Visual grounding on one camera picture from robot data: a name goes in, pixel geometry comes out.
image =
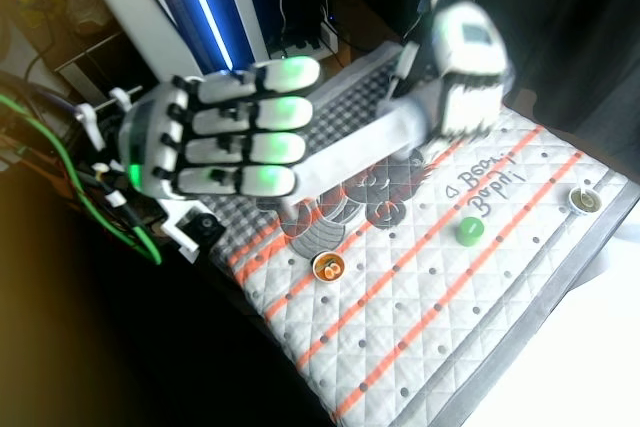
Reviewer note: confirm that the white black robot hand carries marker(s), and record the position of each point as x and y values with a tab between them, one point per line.
470	62
220	147

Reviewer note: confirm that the translucent plastic cup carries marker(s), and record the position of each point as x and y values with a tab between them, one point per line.
360	147

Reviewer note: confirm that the white column with blue light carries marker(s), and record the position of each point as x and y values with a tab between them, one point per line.
150	22

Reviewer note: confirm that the white power strip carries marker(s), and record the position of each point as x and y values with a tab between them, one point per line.
329	34

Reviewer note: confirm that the small bowl with orange food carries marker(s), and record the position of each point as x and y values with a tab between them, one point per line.
328	267

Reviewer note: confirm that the green toy cylinder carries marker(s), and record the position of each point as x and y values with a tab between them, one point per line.
470	231

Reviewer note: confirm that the grey quilt with orange stripes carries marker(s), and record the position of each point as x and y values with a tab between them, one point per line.
450	307

